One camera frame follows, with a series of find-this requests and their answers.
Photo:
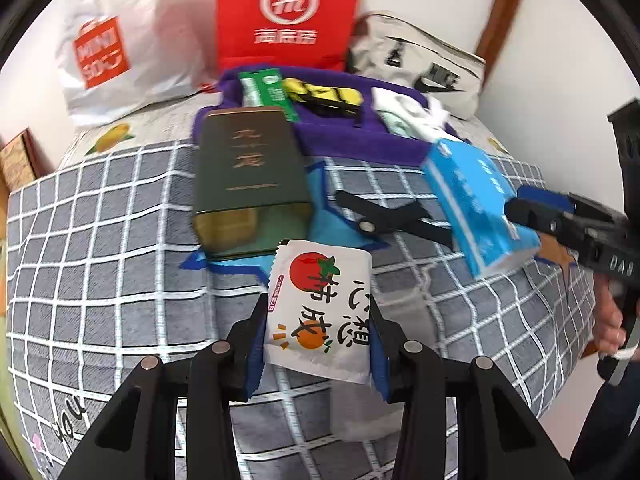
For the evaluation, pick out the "white cloth glove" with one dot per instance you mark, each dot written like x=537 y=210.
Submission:
x=442 y=120

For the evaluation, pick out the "blue tissue pack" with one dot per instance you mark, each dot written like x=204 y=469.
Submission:
x=470 y=200

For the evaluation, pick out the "white tomato print tissue packet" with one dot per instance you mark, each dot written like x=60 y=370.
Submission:
x=320 y=310

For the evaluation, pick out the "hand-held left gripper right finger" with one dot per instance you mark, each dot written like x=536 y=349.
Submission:
x=379 y=375

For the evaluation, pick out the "beige sports bag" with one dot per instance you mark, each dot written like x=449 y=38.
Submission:
x=430 y=55

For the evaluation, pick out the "dark green tin box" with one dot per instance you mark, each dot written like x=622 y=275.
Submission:
x=250 y=175

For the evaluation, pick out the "purple storage tray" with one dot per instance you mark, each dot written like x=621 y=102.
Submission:
x=340 y=135

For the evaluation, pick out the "person's right hand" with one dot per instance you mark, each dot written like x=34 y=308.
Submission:
x=607 y=320

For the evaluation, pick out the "red paper shopping bag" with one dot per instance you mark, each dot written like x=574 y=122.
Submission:
x=292 y=10

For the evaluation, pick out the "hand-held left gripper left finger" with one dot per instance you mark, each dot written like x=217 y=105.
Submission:
x=252 y=375

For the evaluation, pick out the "white fruit print bedsheet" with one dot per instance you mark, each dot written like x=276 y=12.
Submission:
x=150 y=127

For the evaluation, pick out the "green packet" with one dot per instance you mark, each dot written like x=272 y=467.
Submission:
x=267 y=92

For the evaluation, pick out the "wooden headboard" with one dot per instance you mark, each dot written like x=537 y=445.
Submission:
x=502 y=5

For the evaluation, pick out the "brown patterned box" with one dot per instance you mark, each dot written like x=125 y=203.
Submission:
x=17 y=160

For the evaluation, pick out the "yellow black pouch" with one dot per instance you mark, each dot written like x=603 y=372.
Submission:
x=320 y=95

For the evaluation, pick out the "white plastic shopping bag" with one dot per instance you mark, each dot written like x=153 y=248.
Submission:
x=130 y=35

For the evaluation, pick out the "grey checked quilt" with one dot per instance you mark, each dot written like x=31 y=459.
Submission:
x=125 y=260

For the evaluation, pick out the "person's dark trousers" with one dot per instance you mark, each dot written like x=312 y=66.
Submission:
x=610 y=430

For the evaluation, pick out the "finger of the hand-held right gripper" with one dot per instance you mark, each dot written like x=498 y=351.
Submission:
x=547 y=197
x=532 y=220

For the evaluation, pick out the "black plastic clamp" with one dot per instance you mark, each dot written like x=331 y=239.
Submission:
x=390 y=220

